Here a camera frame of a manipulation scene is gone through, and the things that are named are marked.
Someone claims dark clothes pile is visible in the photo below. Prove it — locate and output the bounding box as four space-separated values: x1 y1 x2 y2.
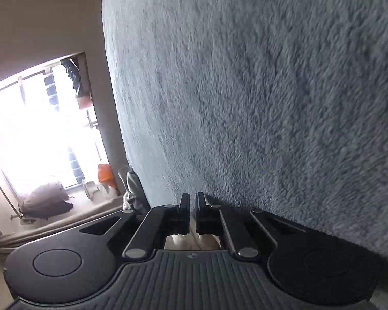
118 165 151 214

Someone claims white sweatshirt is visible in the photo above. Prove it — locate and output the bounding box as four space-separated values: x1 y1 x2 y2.
164 216 221 251

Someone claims orange bag on sill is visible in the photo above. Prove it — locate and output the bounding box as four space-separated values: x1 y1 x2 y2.
97 163 117 189

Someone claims grey-blue fleece bed blanket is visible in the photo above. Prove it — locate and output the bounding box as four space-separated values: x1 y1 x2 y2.
101 0 388 258

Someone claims grey bag on sill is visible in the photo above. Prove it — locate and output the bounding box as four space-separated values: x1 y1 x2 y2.
19 183 73 219

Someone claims bright window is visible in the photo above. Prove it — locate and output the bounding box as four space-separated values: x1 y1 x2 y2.
0 51 118 220

